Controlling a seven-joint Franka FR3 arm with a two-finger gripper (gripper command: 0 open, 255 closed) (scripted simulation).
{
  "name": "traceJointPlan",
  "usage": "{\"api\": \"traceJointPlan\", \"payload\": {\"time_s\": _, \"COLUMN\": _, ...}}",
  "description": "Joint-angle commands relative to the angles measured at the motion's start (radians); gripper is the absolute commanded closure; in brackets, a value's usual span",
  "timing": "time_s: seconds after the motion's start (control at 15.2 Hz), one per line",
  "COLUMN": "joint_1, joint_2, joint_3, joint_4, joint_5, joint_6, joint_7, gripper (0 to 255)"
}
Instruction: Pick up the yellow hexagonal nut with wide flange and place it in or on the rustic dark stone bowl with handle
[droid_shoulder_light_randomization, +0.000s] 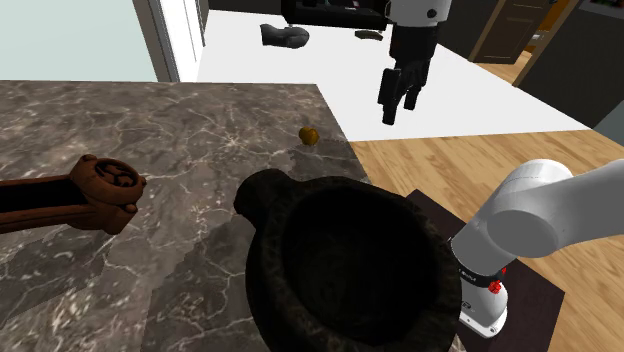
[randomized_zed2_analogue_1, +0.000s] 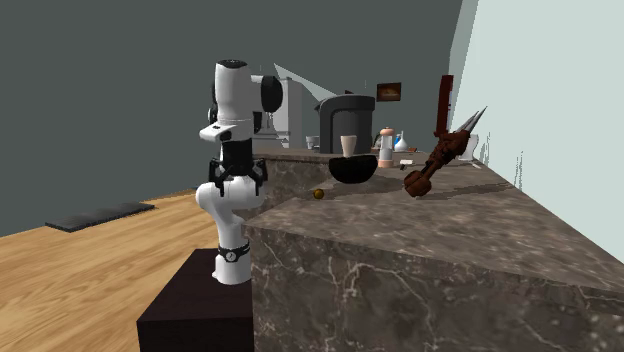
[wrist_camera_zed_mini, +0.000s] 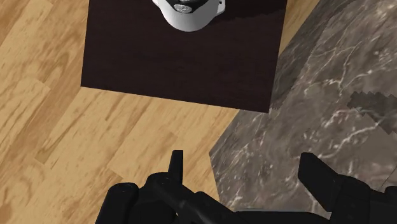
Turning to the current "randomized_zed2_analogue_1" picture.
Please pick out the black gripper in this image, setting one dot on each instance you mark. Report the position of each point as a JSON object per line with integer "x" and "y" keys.
{"x": 237, "y": 153}

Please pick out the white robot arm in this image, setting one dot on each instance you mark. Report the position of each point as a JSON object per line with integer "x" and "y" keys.
{"x": 229, "y": 97}

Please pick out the small clear glass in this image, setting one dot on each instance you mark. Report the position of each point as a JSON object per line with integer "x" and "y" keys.
{"x": 312, "y": 142}

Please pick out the small golden ball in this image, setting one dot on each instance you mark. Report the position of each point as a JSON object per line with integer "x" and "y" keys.
{"x": 319, "y": 194}

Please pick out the dark grey coffee machine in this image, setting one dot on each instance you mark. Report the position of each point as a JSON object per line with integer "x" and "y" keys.
{"x": 324, "y": 126}

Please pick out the beige cup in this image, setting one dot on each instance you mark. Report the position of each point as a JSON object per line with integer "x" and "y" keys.
{"x": 348, "y": 145}

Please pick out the black bowl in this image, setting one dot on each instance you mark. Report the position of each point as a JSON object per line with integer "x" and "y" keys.
{"x": 353, "y": 170}

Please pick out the dark robot stand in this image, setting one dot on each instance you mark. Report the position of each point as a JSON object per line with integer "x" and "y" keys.
{"x": 195, "y": 307}

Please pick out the dark floor mat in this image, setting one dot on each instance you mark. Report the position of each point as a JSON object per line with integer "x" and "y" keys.
{"x": 100, "y": 217}

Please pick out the white and pink pepper mill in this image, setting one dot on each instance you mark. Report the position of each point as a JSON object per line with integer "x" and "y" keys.
{"x": 386, "y": 146}

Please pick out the small white block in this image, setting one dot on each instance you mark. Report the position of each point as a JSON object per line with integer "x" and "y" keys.
{"x": 406, "y": 162}

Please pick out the brown tool with metal spikes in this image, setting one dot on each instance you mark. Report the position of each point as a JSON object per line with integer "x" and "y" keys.
{"x": 438, "y": 156}

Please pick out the dark red tall board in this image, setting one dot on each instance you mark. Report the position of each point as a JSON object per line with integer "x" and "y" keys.
{"x": 444, "y": 105}

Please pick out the white vase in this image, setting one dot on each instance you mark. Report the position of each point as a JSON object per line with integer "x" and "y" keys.
{"x": 472, "y": 146}

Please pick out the dark framed wall picture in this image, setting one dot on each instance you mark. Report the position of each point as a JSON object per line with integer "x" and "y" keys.
{"x": 388, "y": 91}

